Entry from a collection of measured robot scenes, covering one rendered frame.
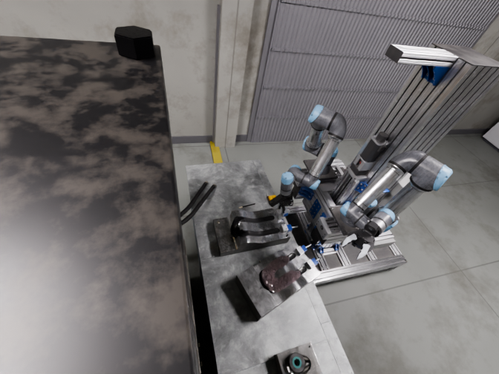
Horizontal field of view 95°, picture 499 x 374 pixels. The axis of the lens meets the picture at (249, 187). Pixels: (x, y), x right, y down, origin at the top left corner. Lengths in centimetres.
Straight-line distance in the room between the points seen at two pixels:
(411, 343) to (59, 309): 284
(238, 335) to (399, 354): 172
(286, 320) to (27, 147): 142
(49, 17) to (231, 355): 303
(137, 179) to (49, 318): 19
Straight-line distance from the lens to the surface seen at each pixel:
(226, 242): 160
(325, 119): 149
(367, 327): 274
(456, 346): 326
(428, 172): 137
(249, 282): 146
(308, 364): 152
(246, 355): 150
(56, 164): 45
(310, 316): 163
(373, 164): 175
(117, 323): 30
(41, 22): 313
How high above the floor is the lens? 228
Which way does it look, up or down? 49 degrees down
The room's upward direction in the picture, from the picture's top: 13 degrees clockwise
